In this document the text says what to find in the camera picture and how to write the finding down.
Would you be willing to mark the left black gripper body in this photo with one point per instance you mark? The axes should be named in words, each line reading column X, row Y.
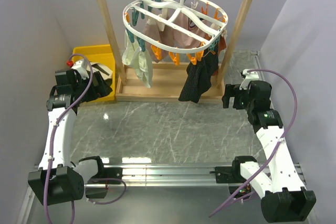
column 94, row 92

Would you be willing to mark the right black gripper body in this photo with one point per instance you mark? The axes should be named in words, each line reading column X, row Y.
column 241, row 97

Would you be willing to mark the olive green underwear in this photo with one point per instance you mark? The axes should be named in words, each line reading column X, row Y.
column 105, row 71

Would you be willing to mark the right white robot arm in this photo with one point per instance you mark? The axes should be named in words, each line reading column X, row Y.
column 284, row 197

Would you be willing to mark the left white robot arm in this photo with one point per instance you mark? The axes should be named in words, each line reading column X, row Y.
column 62, row 112

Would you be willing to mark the pale green hanging underwear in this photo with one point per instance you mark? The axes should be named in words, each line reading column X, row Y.
column 140, row 61

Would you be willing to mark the black striped hanging underwear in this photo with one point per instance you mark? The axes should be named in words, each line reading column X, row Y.
column 198, row 79

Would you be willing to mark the rust orange hanging underwear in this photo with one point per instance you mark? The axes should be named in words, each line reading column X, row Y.
column 220, row 46

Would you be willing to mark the white round clip hanger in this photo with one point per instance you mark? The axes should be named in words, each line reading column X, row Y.
column 201, row 21

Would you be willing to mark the yellow plastic bin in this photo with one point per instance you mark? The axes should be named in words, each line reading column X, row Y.
column 101, row 54

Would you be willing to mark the wooden clothes rack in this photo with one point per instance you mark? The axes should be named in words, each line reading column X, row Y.
column 168, row 77

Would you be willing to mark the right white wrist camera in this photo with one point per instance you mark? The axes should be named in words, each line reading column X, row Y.
column 248, row 75

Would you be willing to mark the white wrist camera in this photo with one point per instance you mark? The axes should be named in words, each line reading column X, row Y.
column 80, row 69
column 248, row 75

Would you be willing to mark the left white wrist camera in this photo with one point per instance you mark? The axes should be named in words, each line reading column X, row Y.
column 80, row 69

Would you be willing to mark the aluminium mounting rail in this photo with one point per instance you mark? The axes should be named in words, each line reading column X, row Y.
column 168, row 176

